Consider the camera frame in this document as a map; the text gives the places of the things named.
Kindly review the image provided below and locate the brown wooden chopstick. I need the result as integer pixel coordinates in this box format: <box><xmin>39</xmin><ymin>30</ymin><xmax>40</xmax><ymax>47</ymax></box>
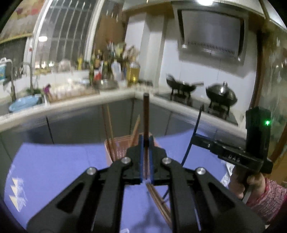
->
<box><xmin>146</xmin><ymin>183</ymin><xmax>172</xmax><ymax>229</ymax></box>

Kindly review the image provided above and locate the dark wooden chopstick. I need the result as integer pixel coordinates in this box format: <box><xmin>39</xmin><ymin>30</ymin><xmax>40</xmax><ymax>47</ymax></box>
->
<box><xmin>143</xmin><ymin>93</ymin><xmax>149</xmax><ymax>180</ymax></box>

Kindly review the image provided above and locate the chrome kitchen faucet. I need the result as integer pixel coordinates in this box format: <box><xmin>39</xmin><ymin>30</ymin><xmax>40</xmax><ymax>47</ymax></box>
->
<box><xmin>0</xmin><ymin>57</ymin><xmax>18</xmax><ymax>103</ymax></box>

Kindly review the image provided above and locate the person's right hand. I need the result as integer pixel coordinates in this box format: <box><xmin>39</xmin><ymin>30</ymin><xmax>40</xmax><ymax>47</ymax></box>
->
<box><xmin>229</xmin><ymin>166</ymin><xmax>266</xmax><ymax>202</ymax></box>

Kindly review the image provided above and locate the pink perforated utensil basket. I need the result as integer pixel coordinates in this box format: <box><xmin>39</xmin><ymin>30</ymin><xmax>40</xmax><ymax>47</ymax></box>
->
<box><xmin>104</xmin><ymin>133</ymin><xmax>160</xmax><ymax>168</ymax></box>

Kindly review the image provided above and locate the blue printed tablecloth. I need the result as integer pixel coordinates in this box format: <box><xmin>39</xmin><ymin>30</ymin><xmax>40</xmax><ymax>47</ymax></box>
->
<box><xmin>1</xmin><ymin>131</ymin><xmax>231</xmax><ymax>232</ymax></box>

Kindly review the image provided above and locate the lidded black wok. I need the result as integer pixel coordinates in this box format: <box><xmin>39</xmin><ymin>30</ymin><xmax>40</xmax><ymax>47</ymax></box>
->
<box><xmin>206</xmin><ymin>81</ymin><xmax>238</xmax><ymax>108</ymax></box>

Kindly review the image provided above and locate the blue plastic basin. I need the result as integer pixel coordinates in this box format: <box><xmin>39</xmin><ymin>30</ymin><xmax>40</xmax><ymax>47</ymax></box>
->
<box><xmin>8</xmin><ymin>94</ymin><xmax>43</xmax><ymax>113</ymax></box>

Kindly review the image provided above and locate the steel range hood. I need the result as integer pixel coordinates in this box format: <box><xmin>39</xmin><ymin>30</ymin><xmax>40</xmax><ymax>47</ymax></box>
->
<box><xmin>174</xmin><ymin>8</ymin><xmax>249</xmax><ymax>64</ymax></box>

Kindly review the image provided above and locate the white plastic jug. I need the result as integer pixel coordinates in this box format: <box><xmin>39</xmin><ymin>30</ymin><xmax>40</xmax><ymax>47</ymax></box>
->
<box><xmin>111</xmin><ymin>59</ymin><xmax>122</xmax><ymax>81</ymax></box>

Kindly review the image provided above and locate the yellow cooking oil bottle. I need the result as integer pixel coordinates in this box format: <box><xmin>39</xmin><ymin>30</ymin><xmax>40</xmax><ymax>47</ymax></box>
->
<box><xmin>126</xmin><ymin>56</ymin><xmax>141</xmax><ymax>86</ymax></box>

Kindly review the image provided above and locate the blue cable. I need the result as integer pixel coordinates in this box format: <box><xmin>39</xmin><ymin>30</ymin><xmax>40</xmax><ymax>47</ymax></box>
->
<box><xmin>162</xmin><ymin>105</ymin><xmax>205</xmax><ymax>200</ymax></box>

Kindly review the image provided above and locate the black wok with handle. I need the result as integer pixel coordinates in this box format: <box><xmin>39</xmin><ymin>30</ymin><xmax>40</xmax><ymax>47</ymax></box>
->
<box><xmin>166</xmin><ymin>74</ymin><xmax>204</xmax><ymax>98</ymax></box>

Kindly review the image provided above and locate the fruit landscape wall poster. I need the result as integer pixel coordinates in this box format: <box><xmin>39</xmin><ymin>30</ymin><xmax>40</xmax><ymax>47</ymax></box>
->
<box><xmin>1</xmin><ymin>0</ymin><xmax>45</xmax><ymax>44</ymax></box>

